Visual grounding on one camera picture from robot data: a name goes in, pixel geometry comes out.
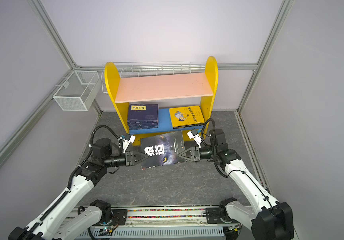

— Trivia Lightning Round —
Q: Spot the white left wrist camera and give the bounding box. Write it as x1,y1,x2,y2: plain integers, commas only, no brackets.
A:
118,134,136,154

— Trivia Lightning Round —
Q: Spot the black book orange title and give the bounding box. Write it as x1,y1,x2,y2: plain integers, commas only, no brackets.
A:
173,123,204,129

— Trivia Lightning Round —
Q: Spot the white mesh basket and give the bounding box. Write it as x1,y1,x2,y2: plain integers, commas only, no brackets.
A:
53,71,101,112

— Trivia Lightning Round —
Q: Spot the black wolf cover book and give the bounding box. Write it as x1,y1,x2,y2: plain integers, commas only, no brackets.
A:
141,131,186,169

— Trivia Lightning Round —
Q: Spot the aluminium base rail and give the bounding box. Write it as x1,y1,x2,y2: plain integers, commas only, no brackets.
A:
37,203,292,240

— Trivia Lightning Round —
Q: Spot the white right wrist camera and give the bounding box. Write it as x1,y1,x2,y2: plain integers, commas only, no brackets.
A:
187,129,202,148

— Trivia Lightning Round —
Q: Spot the yellow wooden bookshelf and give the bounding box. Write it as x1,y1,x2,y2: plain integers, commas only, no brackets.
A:
104,57,219,146

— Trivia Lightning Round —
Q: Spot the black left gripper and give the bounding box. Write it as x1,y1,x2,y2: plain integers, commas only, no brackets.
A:
103,150,148,168

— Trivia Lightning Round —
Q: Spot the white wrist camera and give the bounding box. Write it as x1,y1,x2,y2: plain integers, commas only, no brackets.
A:
187,129,202,148
118,134,136,154

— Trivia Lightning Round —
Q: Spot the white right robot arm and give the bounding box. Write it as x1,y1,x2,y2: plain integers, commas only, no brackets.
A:
187,118,295,240

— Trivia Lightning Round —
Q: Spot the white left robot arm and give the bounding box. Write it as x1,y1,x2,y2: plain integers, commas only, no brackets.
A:
8,134,147,240

